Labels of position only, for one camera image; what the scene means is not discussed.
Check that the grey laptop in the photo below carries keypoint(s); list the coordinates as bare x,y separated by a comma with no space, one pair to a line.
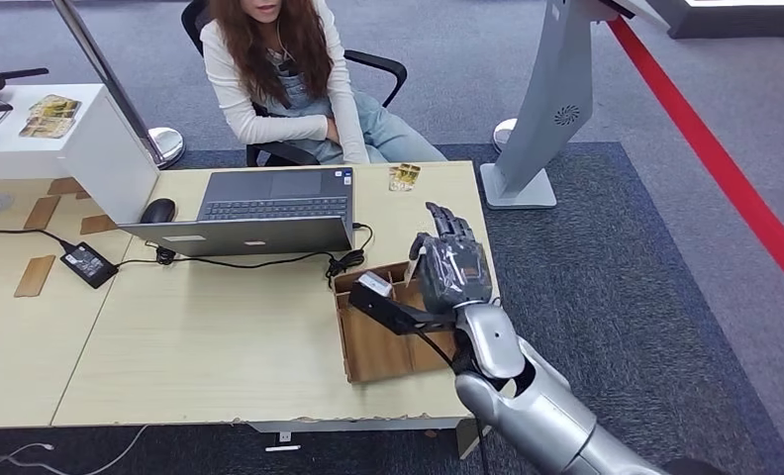
267,236

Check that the wooden divided tray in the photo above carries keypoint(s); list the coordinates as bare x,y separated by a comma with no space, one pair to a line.
379,354

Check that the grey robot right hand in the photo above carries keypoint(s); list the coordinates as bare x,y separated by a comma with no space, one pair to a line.
457,275

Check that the black computer mouse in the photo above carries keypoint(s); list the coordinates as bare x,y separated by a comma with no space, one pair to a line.
158,211

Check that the black power adapter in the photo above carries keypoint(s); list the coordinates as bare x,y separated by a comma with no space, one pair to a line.
88,265

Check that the grey kiosk stand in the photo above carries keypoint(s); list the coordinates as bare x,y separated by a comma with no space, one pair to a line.
549,98

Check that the small white strip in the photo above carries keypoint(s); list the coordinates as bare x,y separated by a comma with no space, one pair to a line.
282,449

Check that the grey desk underframe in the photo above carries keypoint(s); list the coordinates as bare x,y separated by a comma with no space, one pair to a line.
366,426

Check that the white counter box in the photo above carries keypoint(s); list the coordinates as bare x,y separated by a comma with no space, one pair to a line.
103,157

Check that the person's right hand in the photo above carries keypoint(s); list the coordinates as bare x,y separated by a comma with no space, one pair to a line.
332,131

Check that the chrome stanchion base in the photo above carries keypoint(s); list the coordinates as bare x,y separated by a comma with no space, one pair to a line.
503,134

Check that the chrome stanchion pole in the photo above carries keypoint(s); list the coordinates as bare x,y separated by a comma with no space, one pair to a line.
103,72

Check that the black office chair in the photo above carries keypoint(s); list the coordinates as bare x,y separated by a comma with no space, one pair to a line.
195,26

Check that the person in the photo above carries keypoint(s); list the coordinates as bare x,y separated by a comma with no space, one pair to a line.
234,78

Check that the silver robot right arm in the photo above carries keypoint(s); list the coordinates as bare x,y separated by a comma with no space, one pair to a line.
536,413

